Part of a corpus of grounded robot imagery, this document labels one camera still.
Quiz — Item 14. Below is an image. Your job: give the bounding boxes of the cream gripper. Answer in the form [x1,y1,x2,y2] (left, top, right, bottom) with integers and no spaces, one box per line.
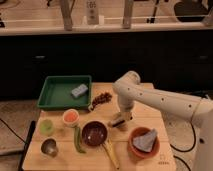
[109,112,132,128]

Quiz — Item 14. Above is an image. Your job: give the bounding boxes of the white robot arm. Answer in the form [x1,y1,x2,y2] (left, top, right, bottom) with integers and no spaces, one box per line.
[112,71,213,171]

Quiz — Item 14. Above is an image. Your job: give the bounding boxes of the orange bowl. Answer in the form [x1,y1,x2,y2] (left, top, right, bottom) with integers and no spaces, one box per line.
[128,127,160,159]

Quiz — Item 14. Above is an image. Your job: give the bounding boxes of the purple bowl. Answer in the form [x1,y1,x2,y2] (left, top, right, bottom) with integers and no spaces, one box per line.
[82,121,108,147]

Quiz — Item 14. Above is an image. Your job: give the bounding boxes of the brown grape bunch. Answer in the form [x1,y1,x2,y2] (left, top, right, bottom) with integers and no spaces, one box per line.
[90,92,112,110]

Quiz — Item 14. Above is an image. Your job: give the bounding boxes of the grey crumpled cloth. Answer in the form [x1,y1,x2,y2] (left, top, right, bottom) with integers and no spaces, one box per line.
[133,129,157,152]

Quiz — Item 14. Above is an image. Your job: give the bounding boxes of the green chili pepper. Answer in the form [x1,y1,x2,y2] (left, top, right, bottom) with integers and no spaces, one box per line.
[74,126,86,153]

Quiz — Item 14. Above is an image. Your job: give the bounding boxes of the grey sponge block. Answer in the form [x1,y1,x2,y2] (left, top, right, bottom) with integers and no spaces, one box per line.
[71,84,88,98]

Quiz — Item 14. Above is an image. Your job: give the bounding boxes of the white cup orange contents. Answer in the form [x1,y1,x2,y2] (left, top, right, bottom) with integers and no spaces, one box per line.
[62,109,79,127]

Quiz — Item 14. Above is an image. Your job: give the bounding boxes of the green plastic tray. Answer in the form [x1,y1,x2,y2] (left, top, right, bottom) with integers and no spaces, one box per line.
[37,75,92,110]

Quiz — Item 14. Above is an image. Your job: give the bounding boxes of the green cup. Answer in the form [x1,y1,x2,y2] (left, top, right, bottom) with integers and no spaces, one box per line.
[39,119,54,136]

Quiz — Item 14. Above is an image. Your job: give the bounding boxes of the metal cup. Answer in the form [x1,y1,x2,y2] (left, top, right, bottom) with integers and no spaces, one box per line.
[41,139,58,157]

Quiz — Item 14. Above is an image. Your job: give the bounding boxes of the yellow handled utensil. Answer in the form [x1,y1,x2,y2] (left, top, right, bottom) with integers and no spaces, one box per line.
[104,141,120,169]

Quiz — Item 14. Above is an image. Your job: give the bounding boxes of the black cable on floor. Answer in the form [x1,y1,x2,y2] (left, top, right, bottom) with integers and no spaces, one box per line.
[169,123,198,154]

